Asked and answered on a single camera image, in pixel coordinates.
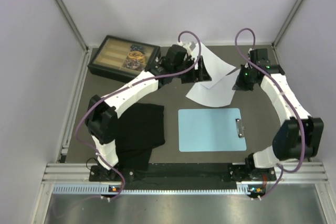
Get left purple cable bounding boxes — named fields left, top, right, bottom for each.
left=75, top=30, right=203, bottom=200

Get yellow rubber bands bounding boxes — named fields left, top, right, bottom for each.
left=128, top=51, right=146, bottom=63

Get aluminium corner post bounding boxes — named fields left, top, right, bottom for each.
left=54, top=0, right=88, bottom=51
left=271, top=0, right=305, bottom=49

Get aluminium front frame rail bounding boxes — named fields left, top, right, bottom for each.
left=43, top=162, right=328, bottom=184

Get blue black small items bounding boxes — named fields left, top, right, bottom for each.
left=130, top=45, right=144, bottom=52

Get dark mixed hair ties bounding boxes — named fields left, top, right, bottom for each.
left=125, top=60, right=141, bottom=70

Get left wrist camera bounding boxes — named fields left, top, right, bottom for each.
left=177, top=41, right=198, bottom=57

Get grey slotted cable duct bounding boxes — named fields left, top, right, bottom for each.
left=52, top=184, right=264, bottom=195

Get left aluminium corner post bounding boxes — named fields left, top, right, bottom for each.
left=54, top=0, right=88, bottom=51

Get right aluminium corner post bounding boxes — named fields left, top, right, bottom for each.
left=271, top=0, right=305, bottom=49

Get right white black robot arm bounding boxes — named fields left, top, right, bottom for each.
left=233, top=48, right=324, bottom=180

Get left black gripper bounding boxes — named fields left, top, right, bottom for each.
left=172, top=56, right=211, bottom=83

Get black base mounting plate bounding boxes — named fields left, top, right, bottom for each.
left=88, top=163, right=278, bottom=183

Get light blue clipboard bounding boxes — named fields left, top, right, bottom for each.
left=178, top=108, right=247, bottom=152

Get white paper sheet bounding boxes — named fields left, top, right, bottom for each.
left=194, top=43, right=236, bottom=89
left=186, top=70, right=239, bottom=108

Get black compartment display box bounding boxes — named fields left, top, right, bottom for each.
left=88, top=35, right=161, bottom=83

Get black cloth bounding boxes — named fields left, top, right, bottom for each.
left=116, top=103, right=165, bottom=170

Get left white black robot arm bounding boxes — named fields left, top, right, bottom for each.
left=85, top=42, right=211, bottom=180

